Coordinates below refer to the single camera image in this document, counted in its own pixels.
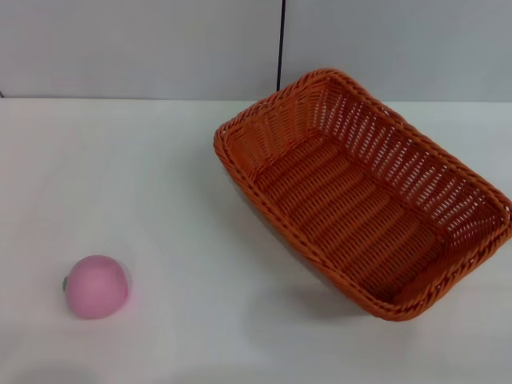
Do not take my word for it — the orange woven plastic basket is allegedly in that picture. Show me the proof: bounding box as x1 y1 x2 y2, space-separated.
213 67 512 322

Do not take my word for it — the pink toy peach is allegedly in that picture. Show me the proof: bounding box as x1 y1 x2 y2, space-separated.
61 254 133 320

